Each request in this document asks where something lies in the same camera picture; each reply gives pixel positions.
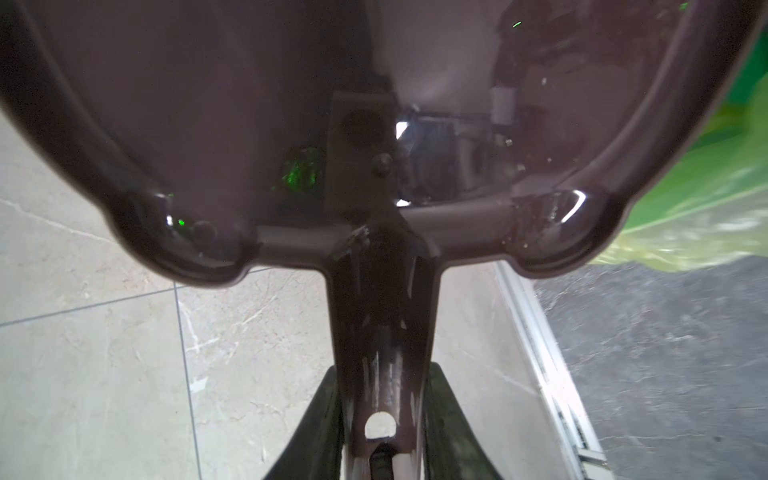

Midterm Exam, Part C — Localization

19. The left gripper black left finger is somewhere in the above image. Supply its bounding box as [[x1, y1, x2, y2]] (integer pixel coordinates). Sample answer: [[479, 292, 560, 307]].
[[265, 367, 344, 480]]

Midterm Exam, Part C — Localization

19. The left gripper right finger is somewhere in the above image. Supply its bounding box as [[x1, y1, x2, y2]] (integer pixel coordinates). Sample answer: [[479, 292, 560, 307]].
[[423, 362, 502, 480]]

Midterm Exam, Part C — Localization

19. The dark brown dustpan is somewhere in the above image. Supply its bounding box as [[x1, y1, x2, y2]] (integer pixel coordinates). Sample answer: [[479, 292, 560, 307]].
[[1, 1, 767, 479]]

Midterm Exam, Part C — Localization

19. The yellow-green bin liner bag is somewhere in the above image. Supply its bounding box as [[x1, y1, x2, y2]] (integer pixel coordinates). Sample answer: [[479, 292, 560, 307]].
[[593, 33, 767, 272]]

